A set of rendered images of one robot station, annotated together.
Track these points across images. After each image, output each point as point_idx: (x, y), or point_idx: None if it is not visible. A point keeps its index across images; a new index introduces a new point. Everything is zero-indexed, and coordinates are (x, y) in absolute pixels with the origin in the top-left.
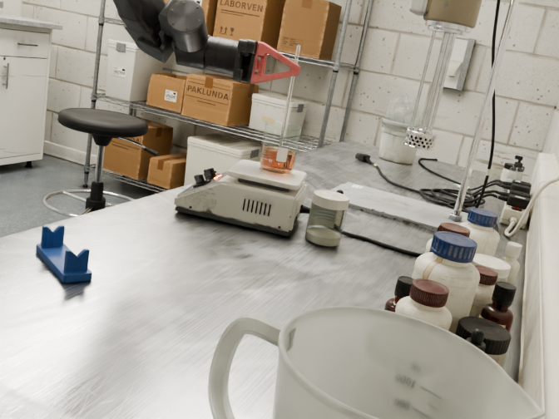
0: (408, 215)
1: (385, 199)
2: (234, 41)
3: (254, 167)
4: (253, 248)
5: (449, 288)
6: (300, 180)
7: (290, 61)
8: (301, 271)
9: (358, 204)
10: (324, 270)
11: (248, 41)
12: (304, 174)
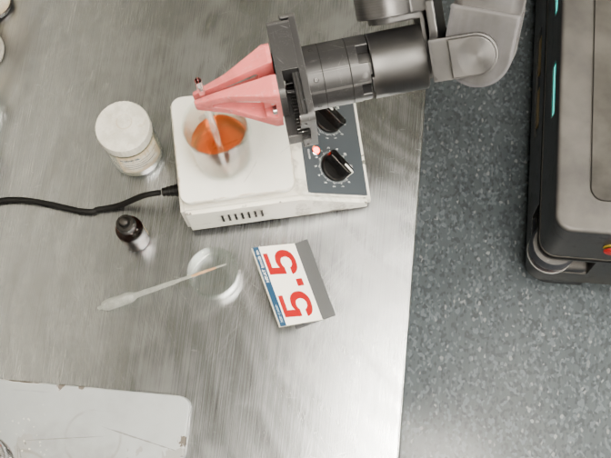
0: (15, 403)
1: None
2: (317, 53)
3: (258, 144)
4: (210, 57)
5: None
6: (175, 133)
7: (209, 83)
8: (137, 29)
9: (110, 391)
10: (113, 51)
11: (278, 20)
12: (179, 180)
